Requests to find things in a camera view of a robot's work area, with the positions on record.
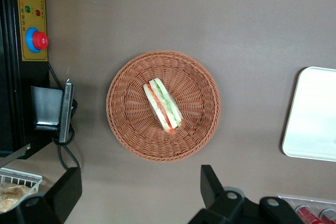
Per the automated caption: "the white wire rack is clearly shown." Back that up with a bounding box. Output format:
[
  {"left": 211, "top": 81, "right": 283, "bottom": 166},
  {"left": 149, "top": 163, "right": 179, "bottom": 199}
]
[{"left": 0, "top": 167, "right": 44, "bottom": 213}]

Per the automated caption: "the beige plastic tray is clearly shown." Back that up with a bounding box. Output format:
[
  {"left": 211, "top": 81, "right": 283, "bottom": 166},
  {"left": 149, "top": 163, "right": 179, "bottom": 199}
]
[{"left": 281, "top": 66, "right": 336, "bottom": 162}]

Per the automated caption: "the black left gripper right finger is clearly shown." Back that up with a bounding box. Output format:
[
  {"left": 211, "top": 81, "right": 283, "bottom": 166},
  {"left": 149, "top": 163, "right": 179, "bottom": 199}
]
[{"left": 188, "top": 164, "right": 303, "bottom": 224}]

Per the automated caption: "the black machine power cable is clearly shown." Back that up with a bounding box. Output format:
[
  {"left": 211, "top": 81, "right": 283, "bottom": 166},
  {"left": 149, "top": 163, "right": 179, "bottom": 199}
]
[{"left": 48, "top": 62, "right": 81, "bottom": 172}]

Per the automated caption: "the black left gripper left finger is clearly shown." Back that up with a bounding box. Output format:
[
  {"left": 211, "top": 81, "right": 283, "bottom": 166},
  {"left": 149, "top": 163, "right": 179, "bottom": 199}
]
[{"left": 0, "top": 165, "right": 83, "bottom": 224}]

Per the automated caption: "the triangle sandwich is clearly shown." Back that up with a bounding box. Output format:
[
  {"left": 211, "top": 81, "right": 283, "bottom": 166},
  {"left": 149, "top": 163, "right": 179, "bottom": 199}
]
[{"left": 143, "top": 77, "right": 185, "bottom": 134}]

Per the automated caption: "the rice cracker snack bag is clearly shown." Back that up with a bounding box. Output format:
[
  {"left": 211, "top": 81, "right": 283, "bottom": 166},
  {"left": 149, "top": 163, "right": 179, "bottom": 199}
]
[{"left": 0, "top": 183, "right": 37, "bottom": 213}]

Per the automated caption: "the round brown wicker basket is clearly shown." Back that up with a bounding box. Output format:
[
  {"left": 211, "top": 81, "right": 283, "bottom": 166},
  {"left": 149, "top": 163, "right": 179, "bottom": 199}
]
[{"left": 106, "top": 50, "right": 222, "bottom": 163}]

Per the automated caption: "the clear acrylic bottle rack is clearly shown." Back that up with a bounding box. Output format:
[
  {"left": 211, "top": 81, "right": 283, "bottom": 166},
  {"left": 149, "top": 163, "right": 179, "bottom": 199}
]
[{"left": 277, "top": 195, "right": 336, "bottom": 224}]

